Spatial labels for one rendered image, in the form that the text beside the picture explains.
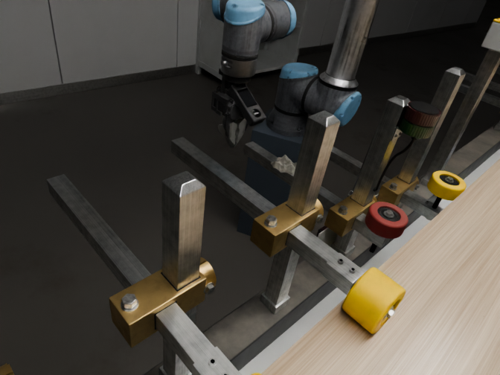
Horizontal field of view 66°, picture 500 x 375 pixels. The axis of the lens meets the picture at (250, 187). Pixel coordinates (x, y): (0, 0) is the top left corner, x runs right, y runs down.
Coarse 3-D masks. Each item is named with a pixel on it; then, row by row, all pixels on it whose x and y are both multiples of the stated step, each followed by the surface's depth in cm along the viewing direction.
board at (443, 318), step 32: (480, 192) 91; (448, 224) 79; (480, 224) 81; (416, 256) 71; (448, 256) 72; (480, 256) 73; (416, 288) 64; (448, 288) 65; (480, 288) 66; (352, 320) 58; (416, 320) 59; (448, 320) 60; (480, 320) 61; (288, 352) 52; (320, 352) 53; (352, 352) 53; (384, 352) 54; (416, 352) 55; (448, 352) 55; (480, 352) 56
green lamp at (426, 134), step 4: (404, 120) 71; (400, 124) 72; (404, 124) 71; (408, 124) 70; (412, 124) 70; (400, 128) 72; (404, 128) 71; (408, 128) 71; (412, 128) 70; (416, 128) 70; (420, 128) 69; (424, 128) 69; (428, 128) 69; (432, 128) 70; (404, 132) 72; (408, 132) 71; (412, 132) 70; (416, 132) 70; (420, 132) 70; (424, 132) 70; (428, 132) 70; (412, 136) 71; (416, 136) 70; (420, 136) 70; (424, 136) 70; (428, 136) 71
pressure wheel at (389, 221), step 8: (376, 208) 79; (384, 208) 80; (392, 208) 80; (400, 208) 81; (368, 216) 79; (376, 216) 77; (384, 216) 78; (392, 216) 78; (400, 216) 79; (368, 224) 79; (376, 224) 77; (384, 224) 76; (392, 224) 76; (400, 224) 76; (376, 232) 78; (384, 232) 77; (392, 232) 76; (400, 232) 77
